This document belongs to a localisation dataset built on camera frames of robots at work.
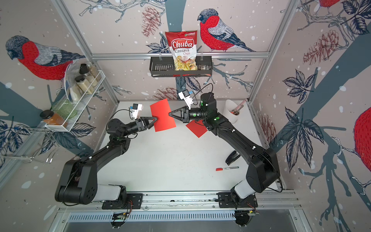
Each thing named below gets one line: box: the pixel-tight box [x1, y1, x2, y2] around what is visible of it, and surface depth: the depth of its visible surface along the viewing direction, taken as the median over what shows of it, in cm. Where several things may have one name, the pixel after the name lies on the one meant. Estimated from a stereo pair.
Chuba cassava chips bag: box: [164, 30, 198, 71], surface depth 83 cm
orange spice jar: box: [39, 109, 69, 128], surface depth 63 cm
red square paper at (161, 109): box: [149, 98, 177, 132], surface depth 70 cm
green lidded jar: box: [52, 98, 78, 119], surface depth 70 cm
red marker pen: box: [215, 166, 240, 172], surface depth 86 cm
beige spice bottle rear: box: [79, 63, 102, 82], surface depth 86 cm
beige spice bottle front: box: [74, 75, 95, 95], surface depth 78 cm
